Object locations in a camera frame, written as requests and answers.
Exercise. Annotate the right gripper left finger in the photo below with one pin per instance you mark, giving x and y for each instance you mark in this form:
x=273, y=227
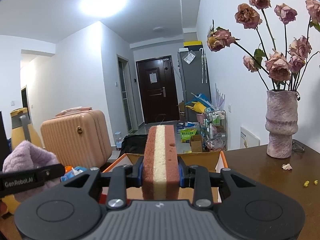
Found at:
x=119, y=180

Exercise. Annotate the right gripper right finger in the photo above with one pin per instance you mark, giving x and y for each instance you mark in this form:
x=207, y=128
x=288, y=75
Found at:
x=201, y=181

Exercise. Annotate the lilac towel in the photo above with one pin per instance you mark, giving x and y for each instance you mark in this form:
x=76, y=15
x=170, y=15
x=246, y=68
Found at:
x=27, y=156

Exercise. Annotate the person's hand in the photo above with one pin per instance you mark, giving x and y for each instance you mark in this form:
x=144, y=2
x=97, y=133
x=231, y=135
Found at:
x=3, y=208

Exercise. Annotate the red orange cardboard box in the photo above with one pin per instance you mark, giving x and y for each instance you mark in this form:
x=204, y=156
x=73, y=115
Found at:
x=213, y=161

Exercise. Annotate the small cardboard box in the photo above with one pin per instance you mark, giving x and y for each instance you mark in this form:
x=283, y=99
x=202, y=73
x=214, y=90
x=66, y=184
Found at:
x=196, y=143

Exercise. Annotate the blue tissue packet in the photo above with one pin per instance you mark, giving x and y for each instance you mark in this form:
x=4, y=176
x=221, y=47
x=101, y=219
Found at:
x=70, y=172

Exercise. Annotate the pink ribbed suitcase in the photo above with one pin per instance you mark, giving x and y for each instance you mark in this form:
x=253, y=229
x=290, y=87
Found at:
x=78, y=137

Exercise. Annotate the blue yellow bag pile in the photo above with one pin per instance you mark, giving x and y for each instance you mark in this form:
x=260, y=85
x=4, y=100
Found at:
x=200, y=104

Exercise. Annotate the purple feather decoration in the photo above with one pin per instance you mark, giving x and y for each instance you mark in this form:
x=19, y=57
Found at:
x=219, y=99

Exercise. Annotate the fallen pink petal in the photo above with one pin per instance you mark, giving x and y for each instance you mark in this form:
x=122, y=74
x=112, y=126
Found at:
x=286, y=167

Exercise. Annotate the pink textured vase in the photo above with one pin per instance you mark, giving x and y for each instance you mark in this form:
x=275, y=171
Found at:
x=281, y=122

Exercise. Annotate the black glasses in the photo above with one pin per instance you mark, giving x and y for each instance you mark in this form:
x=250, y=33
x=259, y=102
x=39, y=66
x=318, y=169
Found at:
x=297, y=147

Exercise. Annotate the dark brown door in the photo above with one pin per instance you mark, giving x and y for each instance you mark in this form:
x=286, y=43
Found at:
x=157, y=89

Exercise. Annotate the yellow crumbs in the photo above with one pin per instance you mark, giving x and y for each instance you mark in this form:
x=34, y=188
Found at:
x=307, y=183

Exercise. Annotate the grey refrigerator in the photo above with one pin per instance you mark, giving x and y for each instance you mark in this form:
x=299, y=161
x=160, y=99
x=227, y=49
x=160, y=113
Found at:
x=193, y=76

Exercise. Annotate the yellow box on fridge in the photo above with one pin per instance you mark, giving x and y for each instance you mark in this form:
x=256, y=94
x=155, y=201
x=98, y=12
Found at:
x=192, y=43

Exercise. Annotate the dried pink roses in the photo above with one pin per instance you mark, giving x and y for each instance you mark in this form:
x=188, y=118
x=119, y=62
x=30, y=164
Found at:
x=285, y=68

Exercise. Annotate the metal wire cart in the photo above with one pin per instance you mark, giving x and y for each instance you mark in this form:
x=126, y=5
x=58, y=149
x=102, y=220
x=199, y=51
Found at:
x=214, y=130

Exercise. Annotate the white panel against wall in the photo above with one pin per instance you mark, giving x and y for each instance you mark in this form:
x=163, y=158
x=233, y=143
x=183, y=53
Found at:
x=247, y=139

